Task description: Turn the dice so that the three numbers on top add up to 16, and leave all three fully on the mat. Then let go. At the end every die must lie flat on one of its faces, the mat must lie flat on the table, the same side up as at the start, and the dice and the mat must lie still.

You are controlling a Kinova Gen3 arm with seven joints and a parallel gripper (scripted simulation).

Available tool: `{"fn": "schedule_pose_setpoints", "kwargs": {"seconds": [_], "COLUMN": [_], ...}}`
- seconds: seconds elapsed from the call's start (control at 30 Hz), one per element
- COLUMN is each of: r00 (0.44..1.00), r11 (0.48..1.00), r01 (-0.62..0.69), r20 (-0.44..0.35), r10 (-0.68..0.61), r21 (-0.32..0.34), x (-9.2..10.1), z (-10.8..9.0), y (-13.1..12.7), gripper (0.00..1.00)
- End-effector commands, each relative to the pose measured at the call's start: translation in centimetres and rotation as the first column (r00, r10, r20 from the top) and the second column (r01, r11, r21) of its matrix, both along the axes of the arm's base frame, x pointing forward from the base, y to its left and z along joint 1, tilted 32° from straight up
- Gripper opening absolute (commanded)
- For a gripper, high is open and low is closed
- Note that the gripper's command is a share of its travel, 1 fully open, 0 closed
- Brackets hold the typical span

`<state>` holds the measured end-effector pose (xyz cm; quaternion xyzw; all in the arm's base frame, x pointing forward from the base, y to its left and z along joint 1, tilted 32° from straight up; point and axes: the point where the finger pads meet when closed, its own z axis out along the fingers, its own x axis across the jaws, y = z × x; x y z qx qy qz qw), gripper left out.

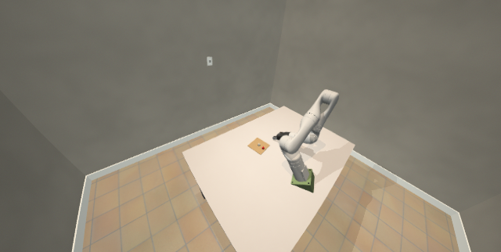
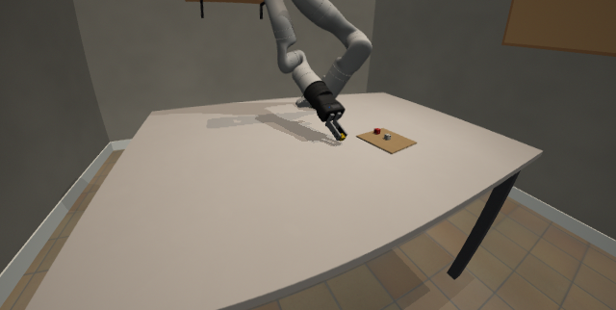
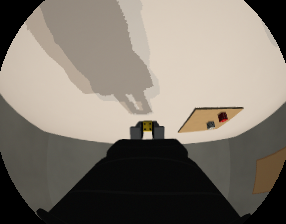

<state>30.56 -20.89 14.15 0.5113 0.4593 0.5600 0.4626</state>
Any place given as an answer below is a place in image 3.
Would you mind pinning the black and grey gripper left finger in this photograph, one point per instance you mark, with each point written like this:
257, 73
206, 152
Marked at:
136, 132

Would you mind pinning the tan flat mat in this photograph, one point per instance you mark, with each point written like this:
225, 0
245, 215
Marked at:
199, 118

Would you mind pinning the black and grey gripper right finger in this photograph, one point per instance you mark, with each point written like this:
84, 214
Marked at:
158, 132

